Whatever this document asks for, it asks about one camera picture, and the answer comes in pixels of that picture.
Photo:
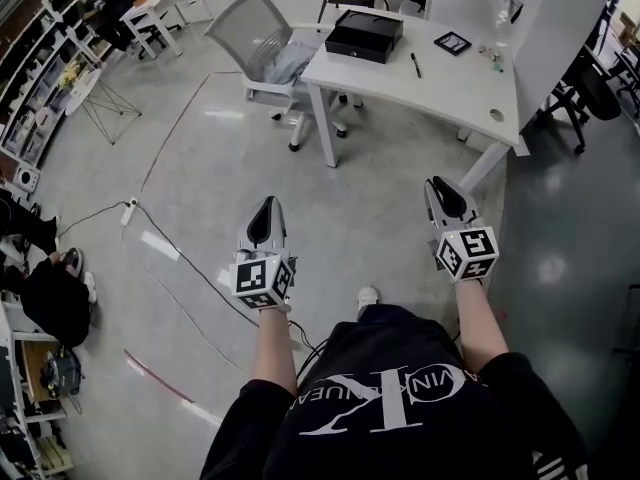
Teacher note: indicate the person's black printed shirt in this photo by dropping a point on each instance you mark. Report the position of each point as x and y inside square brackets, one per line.
[400, 443]

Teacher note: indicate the person's left forearm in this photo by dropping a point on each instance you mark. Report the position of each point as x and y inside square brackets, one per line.
[272, 353]

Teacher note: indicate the black pen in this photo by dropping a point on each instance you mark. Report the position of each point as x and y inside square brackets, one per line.
[415, 64]

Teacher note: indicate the person's white shoe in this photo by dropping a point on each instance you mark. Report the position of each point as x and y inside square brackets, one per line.
[368, 297]

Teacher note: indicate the round white side table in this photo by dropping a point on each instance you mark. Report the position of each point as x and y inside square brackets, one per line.
[82, 90]

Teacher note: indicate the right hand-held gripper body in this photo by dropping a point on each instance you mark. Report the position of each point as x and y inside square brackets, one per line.
[467, 253]

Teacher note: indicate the grey mesh office chair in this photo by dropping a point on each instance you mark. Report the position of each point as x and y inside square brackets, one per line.
[250, 28]

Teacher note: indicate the black box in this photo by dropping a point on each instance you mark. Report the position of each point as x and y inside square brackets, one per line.
[360, 38]

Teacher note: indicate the person's black trousers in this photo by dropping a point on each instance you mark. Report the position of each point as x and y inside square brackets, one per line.
[385, 314]

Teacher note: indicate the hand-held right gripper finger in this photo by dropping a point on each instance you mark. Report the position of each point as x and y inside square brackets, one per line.
[432, 208]
[457, 203]

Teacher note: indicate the light blue crumpled cloth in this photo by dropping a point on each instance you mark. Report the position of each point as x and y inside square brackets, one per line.
[290, 63]

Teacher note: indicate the black picture frame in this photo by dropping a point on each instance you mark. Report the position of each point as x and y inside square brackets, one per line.
[452, 44]

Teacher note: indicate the white power strip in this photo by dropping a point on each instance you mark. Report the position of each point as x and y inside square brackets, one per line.
[129, 211]

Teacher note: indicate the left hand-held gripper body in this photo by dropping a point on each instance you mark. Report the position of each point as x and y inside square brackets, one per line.
[260, 278]

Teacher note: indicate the person's right forearm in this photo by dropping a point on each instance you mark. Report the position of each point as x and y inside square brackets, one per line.
[480, 323]

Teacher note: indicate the white wall shelf unit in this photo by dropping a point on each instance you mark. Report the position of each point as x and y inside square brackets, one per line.
[35, 93]

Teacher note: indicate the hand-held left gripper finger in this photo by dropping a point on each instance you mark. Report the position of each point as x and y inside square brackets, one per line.
[254, 230]
[277, 228]

